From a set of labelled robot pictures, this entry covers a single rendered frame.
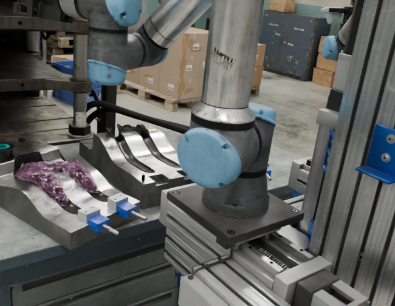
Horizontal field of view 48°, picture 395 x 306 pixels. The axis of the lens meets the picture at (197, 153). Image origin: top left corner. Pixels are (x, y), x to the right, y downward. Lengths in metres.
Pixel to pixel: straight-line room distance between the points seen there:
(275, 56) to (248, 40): 8.02
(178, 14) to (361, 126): 0.42
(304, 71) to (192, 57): 3.39
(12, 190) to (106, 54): 0.62
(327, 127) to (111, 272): 0.83
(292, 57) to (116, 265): 7.33
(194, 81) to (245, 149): 4.74
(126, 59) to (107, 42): 0.06
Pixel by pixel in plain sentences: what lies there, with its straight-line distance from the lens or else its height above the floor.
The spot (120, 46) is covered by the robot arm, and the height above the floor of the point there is 1.36.
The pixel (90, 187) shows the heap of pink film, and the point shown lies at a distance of 1.40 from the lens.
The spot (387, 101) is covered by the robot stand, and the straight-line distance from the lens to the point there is 0.89.
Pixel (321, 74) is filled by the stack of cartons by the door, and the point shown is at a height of 0.18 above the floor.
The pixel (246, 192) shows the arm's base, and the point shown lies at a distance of 0.94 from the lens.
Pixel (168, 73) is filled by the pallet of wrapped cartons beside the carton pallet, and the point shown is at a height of 0.42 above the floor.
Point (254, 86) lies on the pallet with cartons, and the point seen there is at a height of 0.15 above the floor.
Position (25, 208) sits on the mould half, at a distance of 1.35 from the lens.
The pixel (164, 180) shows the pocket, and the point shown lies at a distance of 1.47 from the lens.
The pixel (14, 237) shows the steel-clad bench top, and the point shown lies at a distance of 1.32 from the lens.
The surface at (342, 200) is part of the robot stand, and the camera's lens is 0.98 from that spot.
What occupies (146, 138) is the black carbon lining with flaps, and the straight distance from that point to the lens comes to 1.70.
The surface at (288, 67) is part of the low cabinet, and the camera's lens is 8.58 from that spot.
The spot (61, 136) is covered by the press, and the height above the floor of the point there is 0.79.
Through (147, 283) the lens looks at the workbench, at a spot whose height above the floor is 0.51.
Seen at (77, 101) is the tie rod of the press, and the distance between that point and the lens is 2.04.
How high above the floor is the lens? 1.49
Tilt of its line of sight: 21 degrees down
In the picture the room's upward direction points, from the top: 6 degrees clockwise
